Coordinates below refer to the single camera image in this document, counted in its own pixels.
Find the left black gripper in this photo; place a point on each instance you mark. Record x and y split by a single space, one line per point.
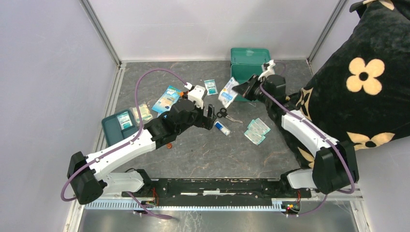
203 121

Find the teal label card in tray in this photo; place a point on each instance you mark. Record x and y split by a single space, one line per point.
124 120

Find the teal plastic tray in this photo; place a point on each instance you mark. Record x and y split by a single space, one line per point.
111 128

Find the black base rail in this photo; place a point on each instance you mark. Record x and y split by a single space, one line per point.
218 192

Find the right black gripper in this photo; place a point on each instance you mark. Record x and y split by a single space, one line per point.
245 89

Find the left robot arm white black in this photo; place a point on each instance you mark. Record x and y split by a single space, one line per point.
91 176

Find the white blue ointment tube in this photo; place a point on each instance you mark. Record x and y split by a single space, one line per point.
222 128

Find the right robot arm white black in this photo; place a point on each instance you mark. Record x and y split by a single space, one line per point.
335 165

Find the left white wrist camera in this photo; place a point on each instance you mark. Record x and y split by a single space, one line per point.
196 94

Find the green medicine kit box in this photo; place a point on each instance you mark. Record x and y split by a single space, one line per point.
245 62

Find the black floral cloth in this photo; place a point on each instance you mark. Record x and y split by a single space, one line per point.
361 94

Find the green print gauze bag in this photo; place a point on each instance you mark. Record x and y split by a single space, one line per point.
145 113

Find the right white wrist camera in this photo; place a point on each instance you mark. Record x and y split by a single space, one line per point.
268 70

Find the small teal wipe sachet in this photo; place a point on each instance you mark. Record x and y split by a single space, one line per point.
211 87

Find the blue cotton swab packet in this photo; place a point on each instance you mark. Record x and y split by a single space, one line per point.
169 97

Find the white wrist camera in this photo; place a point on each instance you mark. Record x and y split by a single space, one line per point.
268 70
196 94

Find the white gauze packet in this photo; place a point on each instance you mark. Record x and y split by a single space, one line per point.
227 95

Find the teal bandage strips stack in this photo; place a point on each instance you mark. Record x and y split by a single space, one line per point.
256 131

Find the black handled scissors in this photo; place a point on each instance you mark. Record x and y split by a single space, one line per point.
222 113

